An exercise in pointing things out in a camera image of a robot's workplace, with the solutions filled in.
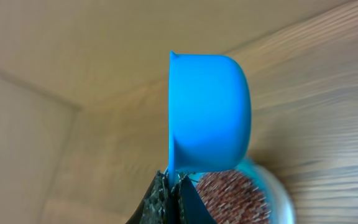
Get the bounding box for teal plastic bowl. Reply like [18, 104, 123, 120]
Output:
[163, 157, 297, 224]

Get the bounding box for blue plastic scoop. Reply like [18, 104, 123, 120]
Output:
[167, 52, 252, 185]

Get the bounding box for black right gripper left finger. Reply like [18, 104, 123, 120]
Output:
[126, 170, 170, 224]

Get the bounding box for red beans in bowl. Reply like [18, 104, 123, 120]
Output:
[196, 170, 271, 224]

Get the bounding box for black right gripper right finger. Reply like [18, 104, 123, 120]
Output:
[174, 174, 216, 224]

